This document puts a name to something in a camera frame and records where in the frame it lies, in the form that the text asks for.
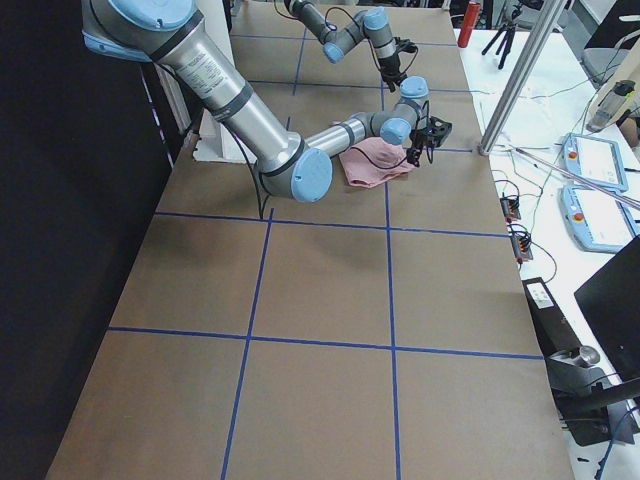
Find black camera tripod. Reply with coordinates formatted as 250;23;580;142
481;3;522;70

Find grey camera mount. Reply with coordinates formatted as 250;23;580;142
545;351;639;447

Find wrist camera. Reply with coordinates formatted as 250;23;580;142
394;37;419;55
427;116;453;148

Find lower teach pendant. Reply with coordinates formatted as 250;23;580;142
560;185;639;254

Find upper teach pendant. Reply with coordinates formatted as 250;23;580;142
562;133;629;192

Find black monitor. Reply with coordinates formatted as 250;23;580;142
574;238;639;380

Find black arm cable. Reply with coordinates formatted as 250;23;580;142
229;124;401;221

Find black power box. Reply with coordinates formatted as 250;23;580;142
522;277;582;357

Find orange circuit board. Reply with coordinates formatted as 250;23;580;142
500;196;521;223
509;230;533;264

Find clear water bottle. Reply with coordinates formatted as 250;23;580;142
586;80;635;133

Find red cylinder bottle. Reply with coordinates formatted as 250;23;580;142
457;1;481;48

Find aluminium frame post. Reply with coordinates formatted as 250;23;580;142
478;0;566;156

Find pink Snoopy t-shirt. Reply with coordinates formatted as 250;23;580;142
338;137;415;189

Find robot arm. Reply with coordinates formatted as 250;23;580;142
81;1;452;203
284;1;415;92

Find upper orange circuit board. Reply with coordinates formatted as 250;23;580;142
500;196;521;223

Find lower orange circuit board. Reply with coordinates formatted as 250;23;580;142
509;230;533;264

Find teach pendant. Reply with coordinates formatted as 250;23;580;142
560;185;639;254
562;133;629;192

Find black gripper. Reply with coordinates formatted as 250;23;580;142
405;122;440;167
378;54;403;92

